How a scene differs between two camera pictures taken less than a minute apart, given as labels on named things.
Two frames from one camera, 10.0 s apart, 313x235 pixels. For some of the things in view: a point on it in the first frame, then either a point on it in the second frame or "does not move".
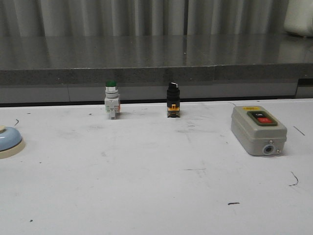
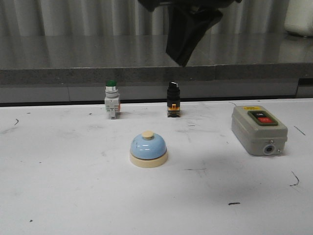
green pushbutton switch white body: [112, 101] does not move
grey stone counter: [217, 68] does not move
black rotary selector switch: [173, 100] does not move
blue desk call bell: [11, 142] → [148, 150]
